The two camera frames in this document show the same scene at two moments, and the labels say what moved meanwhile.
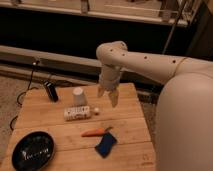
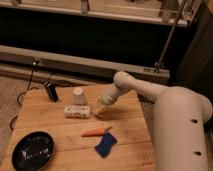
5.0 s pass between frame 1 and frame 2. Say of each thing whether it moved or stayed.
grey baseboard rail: stayed
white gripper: moved
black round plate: stayed
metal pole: stayed
